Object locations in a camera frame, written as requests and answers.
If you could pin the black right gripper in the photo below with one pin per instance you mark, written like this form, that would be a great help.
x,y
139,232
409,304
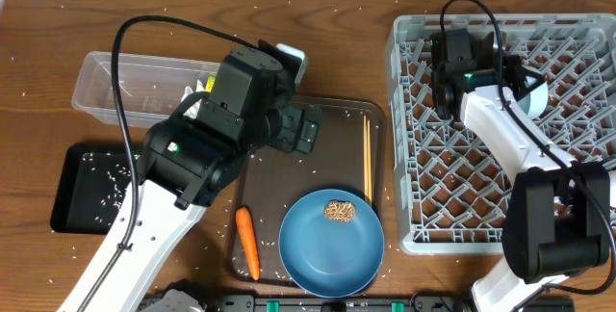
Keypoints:
x,y
512,70

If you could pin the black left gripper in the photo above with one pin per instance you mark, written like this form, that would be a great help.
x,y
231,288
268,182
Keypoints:
x,y
298,128

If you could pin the light blue rice bowl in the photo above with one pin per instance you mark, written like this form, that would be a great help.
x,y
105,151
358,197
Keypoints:
x,y
534,103

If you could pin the brown food scrap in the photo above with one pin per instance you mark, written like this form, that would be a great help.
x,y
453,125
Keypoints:
x,y
337,210

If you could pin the green snack packet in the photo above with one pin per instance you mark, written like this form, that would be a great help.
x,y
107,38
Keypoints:
x,y
210,83

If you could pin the white wrapper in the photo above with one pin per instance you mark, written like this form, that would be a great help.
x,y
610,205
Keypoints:
x,y
194,98

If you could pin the orange carrot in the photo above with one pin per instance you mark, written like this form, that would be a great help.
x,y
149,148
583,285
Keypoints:
x,y
246,232

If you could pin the blue plate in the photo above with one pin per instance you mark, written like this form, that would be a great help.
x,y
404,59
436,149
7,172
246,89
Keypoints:
x,y
327,258

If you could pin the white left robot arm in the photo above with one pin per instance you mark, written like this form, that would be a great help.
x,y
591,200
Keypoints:
x,y
187,159

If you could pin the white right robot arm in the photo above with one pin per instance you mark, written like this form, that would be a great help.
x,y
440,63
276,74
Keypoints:
x,y
557,221

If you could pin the grey dishwasher rack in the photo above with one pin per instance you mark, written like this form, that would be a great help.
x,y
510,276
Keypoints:
x,y
451,193

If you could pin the black waste tray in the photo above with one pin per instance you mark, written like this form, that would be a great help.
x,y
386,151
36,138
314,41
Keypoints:
x,y
91,189

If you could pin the brown serving tray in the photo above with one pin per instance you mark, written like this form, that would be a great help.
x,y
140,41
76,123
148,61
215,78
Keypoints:
x,y
272,181

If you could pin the wooden chopstick left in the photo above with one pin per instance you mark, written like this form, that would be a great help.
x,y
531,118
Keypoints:
x,y
365,161

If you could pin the wooden chopstick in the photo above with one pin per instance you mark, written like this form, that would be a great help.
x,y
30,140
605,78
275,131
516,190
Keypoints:
x,y
370,160
365,161

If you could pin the wooden chopstick right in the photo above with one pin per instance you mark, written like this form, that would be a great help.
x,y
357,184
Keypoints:
x,y
370,160

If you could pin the clear plastic bin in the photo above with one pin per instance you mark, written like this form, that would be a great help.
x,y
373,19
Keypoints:
x,y
151,87

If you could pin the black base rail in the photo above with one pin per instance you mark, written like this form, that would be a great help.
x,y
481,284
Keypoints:
x,y
185,296

